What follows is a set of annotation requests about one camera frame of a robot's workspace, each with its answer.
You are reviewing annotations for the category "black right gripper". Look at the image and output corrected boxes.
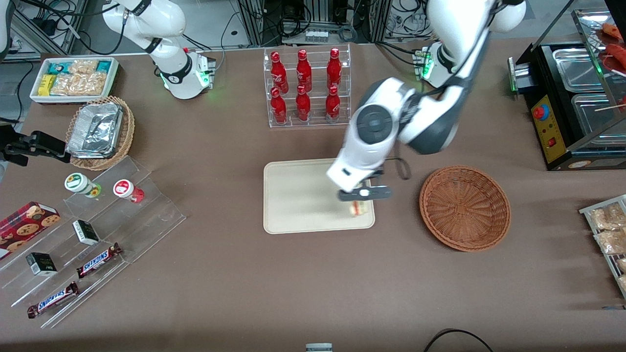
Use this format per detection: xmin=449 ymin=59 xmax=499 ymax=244
xmin=0 ymin=125 xmax=72 ymax=167

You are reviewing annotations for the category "aluminium foil tray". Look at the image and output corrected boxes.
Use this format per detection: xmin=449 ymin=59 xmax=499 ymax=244
xmin=66 ymin=102 xmax=124 ymax=160

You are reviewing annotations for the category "cream plastic tray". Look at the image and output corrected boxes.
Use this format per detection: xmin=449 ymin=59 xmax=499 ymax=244
xmin=263 ymin=159 xmax=376 ymax=235

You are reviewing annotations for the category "light wicker basket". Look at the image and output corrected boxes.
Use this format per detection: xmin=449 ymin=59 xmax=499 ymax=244
xmin=65 ymin=95 xmax=136 ymax=172

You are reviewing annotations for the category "round brown wicker basket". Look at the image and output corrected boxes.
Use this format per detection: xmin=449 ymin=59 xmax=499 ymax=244
xmin=419 ymin=166 xmax=512 ymax=253

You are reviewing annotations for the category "white snack bin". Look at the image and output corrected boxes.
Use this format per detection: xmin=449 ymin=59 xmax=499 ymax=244
xmin=29 ymin=56 xmax=121 ymax=106

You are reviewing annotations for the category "cup with green white lid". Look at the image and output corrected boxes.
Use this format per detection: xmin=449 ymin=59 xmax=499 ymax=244
xmin=64 ymin=173 xmax=103 ymax=198

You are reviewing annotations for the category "clear bag of crackers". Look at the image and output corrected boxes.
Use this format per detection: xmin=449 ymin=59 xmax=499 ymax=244
xmin=51 ymin=72 xmax=107 ymax=97
xmin=68 ymin=59 xmax=99 ymax=75

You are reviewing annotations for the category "red cookie box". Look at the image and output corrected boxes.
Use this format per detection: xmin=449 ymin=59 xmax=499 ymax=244
xmin=0 ymin=201 xmax=62 ymax=261

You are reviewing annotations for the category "cup with red white lid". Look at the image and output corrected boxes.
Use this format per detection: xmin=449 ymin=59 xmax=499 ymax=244
xmin=112 ymin=179 xmax=145 ymax=204

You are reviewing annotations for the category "clear acrylic bottle rack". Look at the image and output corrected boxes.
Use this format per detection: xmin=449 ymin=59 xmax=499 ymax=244
xmin=263 ymin=43 xmax=353 ymax=129

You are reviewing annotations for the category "small black box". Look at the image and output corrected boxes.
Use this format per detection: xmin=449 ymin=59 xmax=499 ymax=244
xmin=25 ymin=252 xmax=58 ymax=278
xmin=72 ymin=220 xmax=101 ymax=246

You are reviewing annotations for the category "red cola bottle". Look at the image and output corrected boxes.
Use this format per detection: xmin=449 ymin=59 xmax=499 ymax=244
xmin=326 ymin=47 xmax=343 ymax=90
xmin=296 ymin=49 xmax=313 ymax=93
xmin=270 ymin=88 xmax=288 ymax=125
xmin=295 ymin=85 xmax=312 ymax=122
xmin=325 ymin=86 xmax=342 ymax=123
xmin=270 ymin=51 xmax=290 ymax=94

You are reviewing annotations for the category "clear acrylic stepped display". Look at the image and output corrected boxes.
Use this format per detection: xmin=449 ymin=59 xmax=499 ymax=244
xmin=0 ymin=155 xmax=187 ymax=330

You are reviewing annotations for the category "brown chocolate bar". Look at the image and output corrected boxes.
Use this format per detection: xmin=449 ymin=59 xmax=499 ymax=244
xmin=26 ymin=281 xmax=80 ymax=319
xmin=76 ymin=242 xmax=123 ymax=280

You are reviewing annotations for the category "black food warmer yellow panel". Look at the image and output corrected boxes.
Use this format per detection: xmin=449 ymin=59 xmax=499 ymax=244
xmin=508 ymin=0 xmax=626 ymax=172

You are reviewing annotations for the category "grey metal snack rack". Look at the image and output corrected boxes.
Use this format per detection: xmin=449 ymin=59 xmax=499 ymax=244
xmin=579 ymin=195 xmax=626 ymax=300

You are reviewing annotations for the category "stainless steel warmer pan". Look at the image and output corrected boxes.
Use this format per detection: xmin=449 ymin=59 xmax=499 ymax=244
xmin=552 ymin=47 xmax=605 ymax=93
xmin=571 ymin=93 xmax=626 ymax=141

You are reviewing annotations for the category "clear bag of snacks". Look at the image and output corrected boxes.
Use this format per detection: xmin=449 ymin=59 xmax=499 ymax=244
xmin=594 ymin=229 xmax=626 ymax=255
xmin=589 ymin=202 xmax=626 ymax=231

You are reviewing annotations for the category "glass warmer cover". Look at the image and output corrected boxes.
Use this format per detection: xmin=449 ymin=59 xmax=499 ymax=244
xmin=570 ymin=8 xmax=626 ymax=120

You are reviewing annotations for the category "black cable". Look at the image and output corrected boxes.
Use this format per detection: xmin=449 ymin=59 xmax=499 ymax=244
xmin=423 ymin=328 xmax=495 ymax=352

